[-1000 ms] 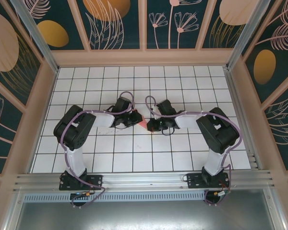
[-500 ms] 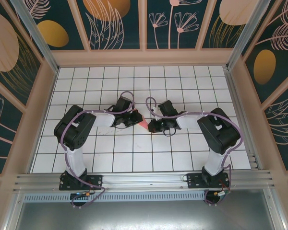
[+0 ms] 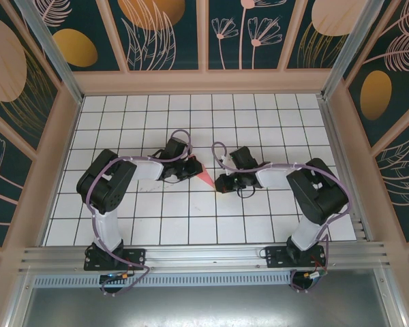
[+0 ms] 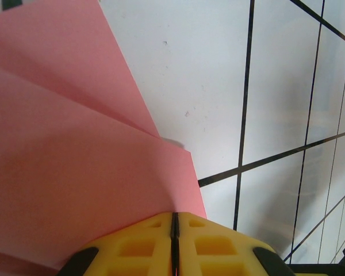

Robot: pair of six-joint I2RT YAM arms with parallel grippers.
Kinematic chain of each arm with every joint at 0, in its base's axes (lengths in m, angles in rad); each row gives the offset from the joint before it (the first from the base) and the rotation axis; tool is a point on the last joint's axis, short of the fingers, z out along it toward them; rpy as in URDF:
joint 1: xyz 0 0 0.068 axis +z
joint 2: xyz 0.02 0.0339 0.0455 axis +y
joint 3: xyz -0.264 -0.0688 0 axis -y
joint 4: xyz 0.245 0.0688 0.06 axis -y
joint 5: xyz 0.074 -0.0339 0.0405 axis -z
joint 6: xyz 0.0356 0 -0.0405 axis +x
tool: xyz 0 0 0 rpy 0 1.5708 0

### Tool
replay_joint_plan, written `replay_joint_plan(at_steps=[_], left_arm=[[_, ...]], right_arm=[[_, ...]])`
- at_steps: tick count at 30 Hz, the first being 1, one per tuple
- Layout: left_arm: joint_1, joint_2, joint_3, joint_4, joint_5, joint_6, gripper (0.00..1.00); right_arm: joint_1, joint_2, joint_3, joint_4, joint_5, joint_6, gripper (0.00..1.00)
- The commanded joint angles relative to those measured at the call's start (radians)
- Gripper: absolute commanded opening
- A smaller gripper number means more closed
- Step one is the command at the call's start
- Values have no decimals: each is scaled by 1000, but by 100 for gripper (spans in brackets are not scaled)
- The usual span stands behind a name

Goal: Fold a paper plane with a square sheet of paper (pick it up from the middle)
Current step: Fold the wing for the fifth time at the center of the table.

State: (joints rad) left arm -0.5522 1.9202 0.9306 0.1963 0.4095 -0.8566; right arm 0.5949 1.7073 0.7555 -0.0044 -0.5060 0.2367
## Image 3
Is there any dark floral wall panel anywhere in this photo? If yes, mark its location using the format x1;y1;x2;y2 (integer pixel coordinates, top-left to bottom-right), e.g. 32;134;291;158
37;0;121;72
344;0;409;147
371;115;409;243
207;0;284;72
0;102;35;249
0;0;61;151
108;0;200;72
286;0;365;71

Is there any aluminium frame post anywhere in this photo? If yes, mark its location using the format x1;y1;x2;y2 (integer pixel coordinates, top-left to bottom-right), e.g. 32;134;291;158
15;0;85;104
322;0;386;99

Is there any aluminium mounting rail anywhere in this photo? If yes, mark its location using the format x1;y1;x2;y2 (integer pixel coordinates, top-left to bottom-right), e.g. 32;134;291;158
18;240;391;274

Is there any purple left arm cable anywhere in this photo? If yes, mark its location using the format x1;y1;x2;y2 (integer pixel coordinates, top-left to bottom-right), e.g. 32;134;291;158
88;129;194;296

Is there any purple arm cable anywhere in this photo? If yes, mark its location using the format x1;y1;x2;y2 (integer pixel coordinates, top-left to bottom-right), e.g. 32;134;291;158
211;141;350;294
88;129;194;296

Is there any grey slotted cable duct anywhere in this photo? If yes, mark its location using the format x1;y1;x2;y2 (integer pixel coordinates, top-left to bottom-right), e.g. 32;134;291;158
32;270;379;287

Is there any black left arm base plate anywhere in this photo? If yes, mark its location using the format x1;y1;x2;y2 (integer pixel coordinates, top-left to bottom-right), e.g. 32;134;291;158
84;247;147;272

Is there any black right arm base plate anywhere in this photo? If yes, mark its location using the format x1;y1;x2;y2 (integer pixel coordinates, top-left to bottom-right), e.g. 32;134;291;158
264;245;328;270

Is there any aluminium side rail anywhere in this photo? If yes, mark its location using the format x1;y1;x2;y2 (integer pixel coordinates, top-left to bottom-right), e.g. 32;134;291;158
318;97;374;243

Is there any small controller board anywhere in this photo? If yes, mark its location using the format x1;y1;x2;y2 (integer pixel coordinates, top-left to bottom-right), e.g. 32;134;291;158
100;271;132;283
303;270;328;283

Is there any pink paper sheet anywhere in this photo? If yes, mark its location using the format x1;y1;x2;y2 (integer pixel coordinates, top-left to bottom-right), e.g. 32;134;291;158
187;155;217;189

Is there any thin black right gripper cable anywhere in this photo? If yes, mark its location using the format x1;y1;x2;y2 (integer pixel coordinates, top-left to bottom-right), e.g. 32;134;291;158
237;185;257;199

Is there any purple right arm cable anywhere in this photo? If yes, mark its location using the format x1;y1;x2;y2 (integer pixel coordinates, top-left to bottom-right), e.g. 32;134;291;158
211;141;350;294

